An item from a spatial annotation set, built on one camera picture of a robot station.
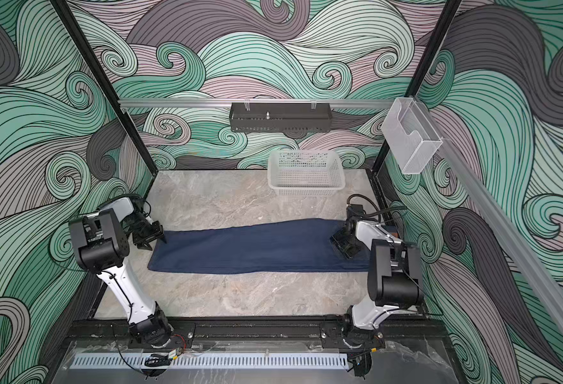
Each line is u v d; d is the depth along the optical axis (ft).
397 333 2.45
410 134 2.56
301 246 3.21
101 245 1.76
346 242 2.60
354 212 2.49
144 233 2.69
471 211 2.15
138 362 2.28
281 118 3.13
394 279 1.50
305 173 3.93
